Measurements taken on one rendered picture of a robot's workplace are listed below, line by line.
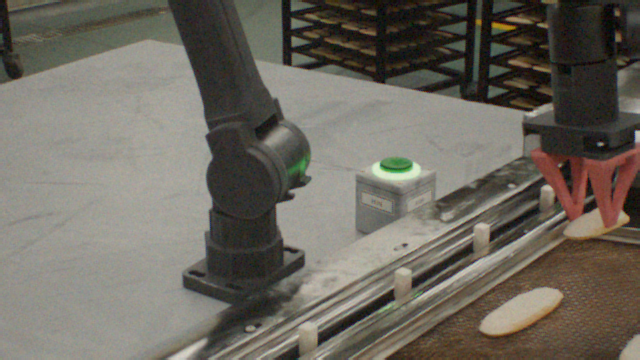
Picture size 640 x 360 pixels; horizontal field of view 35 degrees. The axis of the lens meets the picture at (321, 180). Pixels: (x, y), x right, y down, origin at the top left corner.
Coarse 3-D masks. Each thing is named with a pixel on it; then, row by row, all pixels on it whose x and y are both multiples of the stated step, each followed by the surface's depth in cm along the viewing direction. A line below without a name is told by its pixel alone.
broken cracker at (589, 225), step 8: (584, 216) 94; (592, 216) 94; (600, 216) 94; (624, 216) 94; (576, 224) 93; (584, 224) 93; (592, 224) 92; (600, 224) 92; (616, 224) 93; (568, 232) 92; (576, 232) 92; (584, 232) 91; (592, 232) 91; (600, 232) 92
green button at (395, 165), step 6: (384, 162) 118; (390, 162) 118; (396, 162) 118; (402, 162) 118; (408, 162) 118; (384, 168) 117; (390, 168) 117; (396, 168) 116; (402, 168) 117; (408, 168) 117
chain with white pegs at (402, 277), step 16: (544, 192) 120; (544, 208) 121; (480, 224) 111; (480, 240) 110; (464, 256) 110; (400, 272) 101; (400, 288) 101; (384, 304) 101; (304, 336) 91; (304, 352) 92
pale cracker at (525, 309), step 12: (540, 288) 90; (516, 300) 88; (528, 300) 87; (540, 300) 87; (552, 300) 87; (492, 312) 86; (504, 312) 86; (516, 312) 86; (528, 312) 85; (540, 312) 86; (480, 324) 85; (492, 324) 84; (504, 324) 84; (516, 324) 84; (528, 324) 85
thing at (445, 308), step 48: (576, 240) 102; (624, 240) 100; (480, 288) 93; (528, 288) 92; (576, 288) 91; (624, 288) 90; (384, 336) 84; (432, 336) 86; (480, 336) 84; (528, 336) 83; (576, 336) 82
